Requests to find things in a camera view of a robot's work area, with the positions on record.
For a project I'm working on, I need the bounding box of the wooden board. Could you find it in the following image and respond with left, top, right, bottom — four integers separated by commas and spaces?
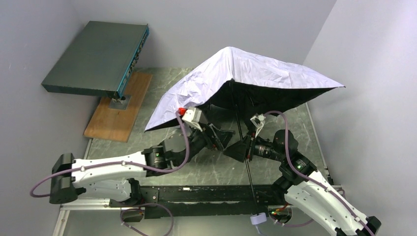
84, 72, 152, 143

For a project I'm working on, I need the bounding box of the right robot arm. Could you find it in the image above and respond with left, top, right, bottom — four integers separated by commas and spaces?
224, 129, 382, 236

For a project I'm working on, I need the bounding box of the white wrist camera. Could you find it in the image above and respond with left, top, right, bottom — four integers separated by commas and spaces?
250, 114, 266, 137
178, 107, 208, 132

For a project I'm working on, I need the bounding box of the grey metal stand bracket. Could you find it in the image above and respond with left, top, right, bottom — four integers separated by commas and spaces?
108, 94, 131, 110

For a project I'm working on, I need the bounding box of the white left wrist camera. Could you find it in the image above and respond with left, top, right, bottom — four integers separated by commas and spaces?
178, 107, 208, 132

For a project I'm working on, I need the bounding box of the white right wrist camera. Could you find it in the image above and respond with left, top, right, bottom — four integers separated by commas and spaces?
250, 114, 266, 137

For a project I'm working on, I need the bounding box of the dark teal network switch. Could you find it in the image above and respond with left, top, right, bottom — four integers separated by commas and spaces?
41, 21, 149, 100

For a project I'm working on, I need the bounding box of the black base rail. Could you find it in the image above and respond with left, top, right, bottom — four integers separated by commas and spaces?
109, 185, 303, 219

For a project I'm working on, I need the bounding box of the purple folding umbrella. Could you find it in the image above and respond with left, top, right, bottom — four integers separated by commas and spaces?
144, 46, 345, 236

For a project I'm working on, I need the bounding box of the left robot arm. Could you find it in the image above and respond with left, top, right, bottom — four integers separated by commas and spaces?
49, 124, 235, 206

